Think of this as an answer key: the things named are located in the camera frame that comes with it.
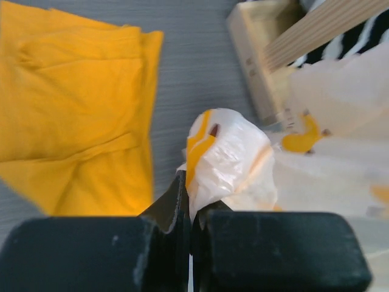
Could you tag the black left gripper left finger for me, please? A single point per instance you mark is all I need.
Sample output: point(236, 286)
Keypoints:
point(148, 252)

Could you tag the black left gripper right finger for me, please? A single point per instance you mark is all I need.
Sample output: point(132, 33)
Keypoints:
point(275, 251)

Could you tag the banana print plastic bag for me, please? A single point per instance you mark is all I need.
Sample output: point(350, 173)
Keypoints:
point(333, 159)

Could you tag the folded orange cloth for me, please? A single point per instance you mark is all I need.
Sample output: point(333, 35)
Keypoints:
point(77, 99)

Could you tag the wooden clothes rack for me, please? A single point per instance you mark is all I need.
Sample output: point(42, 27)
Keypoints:
point(269, 35)

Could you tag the zebra print garment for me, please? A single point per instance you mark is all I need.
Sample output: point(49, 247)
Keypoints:
point(357, 40)

